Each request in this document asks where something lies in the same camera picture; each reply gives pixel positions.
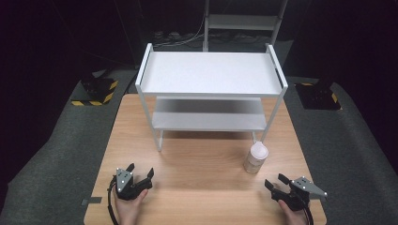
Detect black cable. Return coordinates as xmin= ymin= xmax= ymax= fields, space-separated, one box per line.
xmin=301 ymin=200 xmax=315 ymax=225
xmin=107 ymin=176 xmax=121 ymax=225

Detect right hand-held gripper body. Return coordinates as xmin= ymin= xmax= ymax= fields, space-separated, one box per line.
xmin=270 ymin=175 xmax=329 ymax=212

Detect white metal stand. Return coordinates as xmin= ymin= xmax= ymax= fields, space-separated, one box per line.
xmin=202 ymin=0 xmax=289 ymax=53

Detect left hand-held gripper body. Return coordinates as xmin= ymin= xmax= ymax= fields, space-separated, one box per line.
xmin=114 ymin=168 xmax=154 ymax=202

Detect white plastic bottle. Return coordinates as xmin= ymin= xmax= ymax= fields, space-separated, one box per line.
xmin=243 ymin=141 xmax=269 ymax=174

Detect person's left hand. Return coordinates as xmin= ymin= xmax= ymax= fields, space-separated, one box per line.
xmin=113 ymin=188 xmax=149 ymax=225

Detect white cables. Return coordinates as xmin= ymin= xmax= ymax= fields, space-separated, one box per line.
xmin=152 ymin=13 xmax=207 ymax=49

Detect white two-tier metal shelf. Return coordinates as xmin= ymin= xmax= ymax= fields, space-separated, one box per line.
xmin=134 ymin=42 xmax=289 ymax=153

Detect grey tape strip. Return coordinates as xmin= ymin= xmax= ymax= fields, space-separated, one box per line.
xmin=81 ymin=196 xmax=103 ymax=207

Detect person's right hand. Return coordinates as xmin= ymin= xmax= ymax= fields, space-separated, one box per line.
xmin=278 ymin=200 xmax=309 ymax=225

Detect black yellow striped base plate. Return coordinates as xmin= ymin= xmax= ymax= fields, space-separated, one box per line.
xmin=294 ymin=82 xmax=343 ymax=111
xmin=70 ymin=76 xmax=119 ymax=107

